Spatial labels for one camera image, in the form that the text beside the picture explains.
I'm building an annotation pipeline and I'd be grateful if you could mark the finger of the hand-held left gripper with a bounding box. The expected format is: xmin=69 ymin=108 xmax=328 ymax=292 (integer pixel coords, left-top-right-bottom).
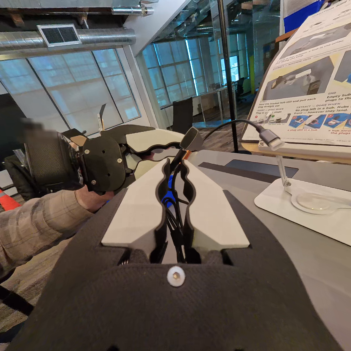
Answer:
xmin=124 ymin=128 xmax=191 ymax=157
xmin=133 ymin=156 xmax=168 ymax=182

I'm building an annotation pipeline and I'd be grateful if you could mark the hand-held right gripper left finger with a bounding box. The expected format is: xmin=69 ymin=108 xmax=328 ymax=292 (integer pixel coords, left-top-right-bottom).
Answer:
xmin=101 ymin=158 xmax=171 ymax=259

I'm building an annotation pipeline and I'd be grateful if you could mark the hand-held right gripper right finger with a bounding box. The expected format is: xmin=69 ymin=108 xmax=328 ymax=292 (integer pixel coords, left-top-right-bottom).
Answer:
xmin=177 ymin=161 xmax=251 ymax=259

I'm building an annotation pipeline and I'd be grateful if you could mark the dark USB hub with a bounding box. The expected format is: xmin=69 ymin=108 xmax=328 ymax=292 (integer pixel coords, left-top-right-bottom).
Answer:
xmin=180 ymin=127 xmax=204 ymax=152

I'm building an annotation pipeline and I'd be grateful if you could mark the black cable orange plug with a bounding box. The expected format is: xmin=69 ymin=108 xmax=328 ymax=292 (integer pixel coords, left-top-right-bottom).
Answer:
xmin=162 ymin=144 xmax=192 ymax=264

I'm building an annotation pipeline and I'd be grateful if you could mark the hub cable grey plug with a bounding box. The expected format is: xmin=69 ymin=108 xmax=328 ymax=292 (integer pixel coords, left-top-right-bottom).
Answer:
xmin=202 ymin=118 xmax=286 ymax=152

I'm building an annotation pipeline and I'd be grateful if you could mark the person's left hand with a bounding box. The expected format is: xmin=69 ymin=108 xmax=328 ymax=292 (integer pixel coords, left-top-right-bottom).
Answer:
xmin=75 ymin=186 xmax=116 ymax=214

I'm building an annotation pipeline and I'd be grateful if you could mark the black office chair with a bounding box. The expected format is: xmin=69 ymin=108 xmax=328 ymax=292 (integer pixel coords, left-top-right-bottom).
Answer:
xmin=172 ymin=98 xmax=194 ymax=135

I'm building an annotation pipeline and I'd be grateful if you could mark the white stand base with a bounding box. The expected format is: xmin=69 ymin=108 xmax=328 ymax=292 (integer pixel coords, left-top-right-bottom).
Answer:
xmin=254 ymin=178 xmax=351 ymax=246

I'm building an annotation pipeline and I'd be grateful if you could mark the wooden display board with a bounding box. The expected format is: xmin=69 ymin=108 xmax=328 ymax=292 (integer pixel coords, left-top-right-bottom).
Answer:
xmin=241 ymin=28 xmax=351 ymax=165

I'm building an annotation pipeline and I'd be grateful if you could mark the ceiling vent grille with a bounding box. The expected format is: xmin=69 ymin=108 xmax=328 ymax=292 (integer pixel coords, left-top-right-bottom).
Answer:
xmin=37 ymin=24 xmax=82 ymax=47

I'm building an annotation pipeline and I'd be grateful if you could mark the printed instruction sheet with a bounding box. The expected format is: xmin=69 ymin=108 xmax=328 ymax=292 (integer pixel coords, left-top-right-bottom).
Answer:
xmin=241 ymin=0 xmax=351 ymax=147

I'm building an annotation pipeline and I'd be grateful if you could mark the blue sign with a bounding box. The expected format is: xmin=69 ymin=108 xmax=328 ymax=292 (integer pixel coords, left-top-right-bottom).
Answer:
xmin=283 ymin=0 xmax=325 ymax=33

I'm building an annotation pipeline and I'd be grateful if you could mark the black metal post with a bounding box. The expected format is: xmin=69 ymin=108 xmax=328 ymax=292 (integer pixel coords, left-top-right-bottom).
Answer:
xmin=218 ymin=0 xmax=240 ymax=153

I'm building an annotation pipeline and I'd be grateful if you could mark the silver ventilation duct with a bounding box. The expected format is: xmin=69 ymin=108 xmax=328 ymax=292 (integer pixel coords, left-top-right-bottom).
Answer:
xmin=0 ymin=28 xmax=136 ymax=55

